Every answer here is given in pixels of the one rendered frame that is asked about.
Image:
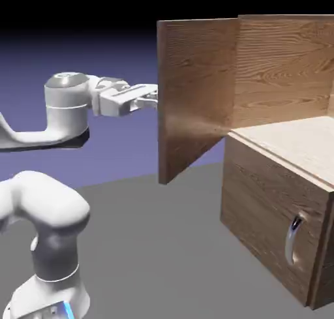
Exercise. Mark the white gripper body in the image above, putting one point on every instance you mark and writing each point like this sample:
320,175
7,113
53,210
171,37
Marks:
117,102

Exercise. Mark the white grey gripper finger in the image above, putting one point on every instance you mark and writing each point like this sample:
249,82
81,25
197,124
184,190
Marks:
146,102

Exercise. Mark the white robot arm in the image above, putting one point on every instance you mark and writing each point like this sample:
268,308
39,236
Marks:
65,107

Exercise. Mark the light wood cabinet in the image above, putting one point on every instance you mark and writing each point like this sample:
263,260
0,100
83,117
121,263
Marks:
281,71

